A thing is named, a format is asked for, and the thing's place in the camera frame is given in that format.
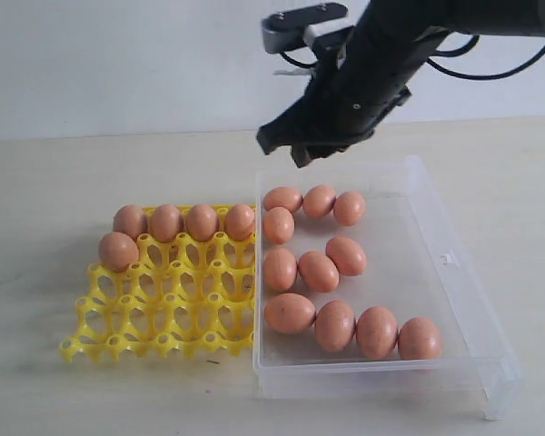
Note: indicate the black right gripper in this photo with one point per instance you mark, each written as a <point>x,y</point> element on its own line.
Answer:
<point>390,43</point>

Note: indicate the brown egg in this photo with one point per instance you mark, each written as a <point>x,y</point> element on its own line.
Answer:
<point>131,220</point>
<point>349,208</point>
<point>117,251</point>
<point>376,332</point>
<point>318,271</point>
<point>202,222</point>
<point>286,197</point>
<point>239,222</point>
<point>280,269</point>
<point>166,222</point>
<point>289,313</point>
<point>319,201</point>
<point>334,326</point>
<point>419,339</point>

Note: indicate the brown egg second row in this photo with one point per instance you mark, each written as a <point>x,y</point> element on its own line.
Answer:
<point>278,225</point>
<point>347,255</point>

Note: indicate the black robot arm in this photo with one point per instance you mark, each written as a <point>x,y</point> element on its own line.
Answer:
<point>476,18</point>

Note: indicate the yellow plastic egg tray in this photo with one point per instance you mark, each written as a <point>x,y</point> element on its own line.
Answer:
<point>182,296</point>

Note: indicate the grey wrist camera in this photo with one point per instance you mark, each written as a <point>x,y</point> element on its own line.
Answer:
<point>283,31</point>

